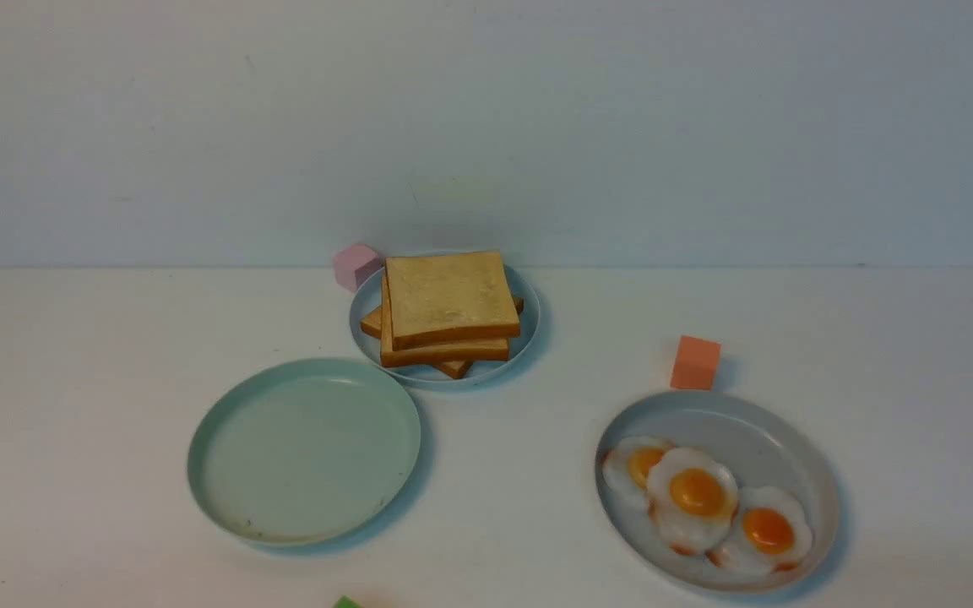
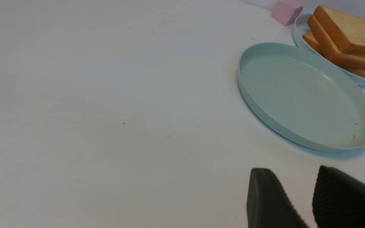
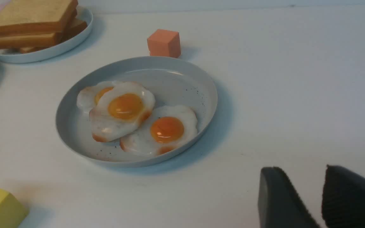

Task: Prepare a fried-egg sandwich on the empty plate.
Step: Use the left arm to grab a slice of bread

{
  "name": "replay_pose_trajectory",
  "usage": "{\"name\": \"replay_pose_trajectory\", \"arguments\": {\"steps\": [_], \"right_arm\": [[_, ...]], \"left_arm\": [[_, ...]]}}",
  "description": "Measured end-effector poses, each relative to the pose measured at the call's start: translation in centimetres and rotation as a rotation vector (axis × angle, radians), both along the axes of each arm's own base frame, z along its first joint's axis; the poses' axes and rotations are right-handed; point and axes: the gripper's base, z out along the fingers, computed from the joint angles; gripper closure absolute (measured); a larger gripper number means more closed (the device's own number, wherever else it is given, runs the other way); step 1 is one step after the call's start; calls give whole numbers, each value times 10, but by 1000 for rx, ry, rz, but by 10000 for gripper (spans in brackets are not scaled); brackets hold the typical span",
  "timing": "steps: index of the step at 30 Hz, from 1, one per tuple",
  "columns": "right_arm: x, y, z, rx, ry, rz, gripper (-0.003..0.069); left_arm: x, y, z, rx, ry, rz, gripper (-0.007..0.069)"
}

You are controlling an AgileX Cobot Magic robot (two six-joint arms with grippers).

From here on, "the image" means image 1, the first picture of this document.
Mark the toast slice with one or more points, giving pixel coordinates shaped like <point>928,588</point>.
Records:
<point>449,298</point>
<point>371,326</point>
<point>493,349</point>

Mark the green cube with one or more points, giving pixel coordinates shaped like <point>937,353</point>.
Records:
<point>346,602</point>

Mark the light blue bread plate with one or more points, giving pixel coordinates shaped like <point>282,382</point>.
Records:
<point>479,373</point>

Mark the green empty plate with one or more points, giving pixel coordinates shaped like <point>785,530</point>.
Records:
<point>304,453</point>

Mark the grey egg plate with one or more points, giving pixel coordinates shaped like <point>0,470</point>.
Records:
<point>761,450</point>

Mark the fried egg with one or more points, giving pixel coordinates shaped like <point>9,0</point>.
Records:
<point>769,533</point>
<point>626,468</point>
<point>693,500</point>

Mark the orange cube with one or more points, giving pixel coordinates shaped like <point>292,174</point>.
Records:
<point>696,364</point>

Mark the pink cube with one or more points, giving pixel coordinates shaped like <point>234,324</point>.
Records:
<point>354,264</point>

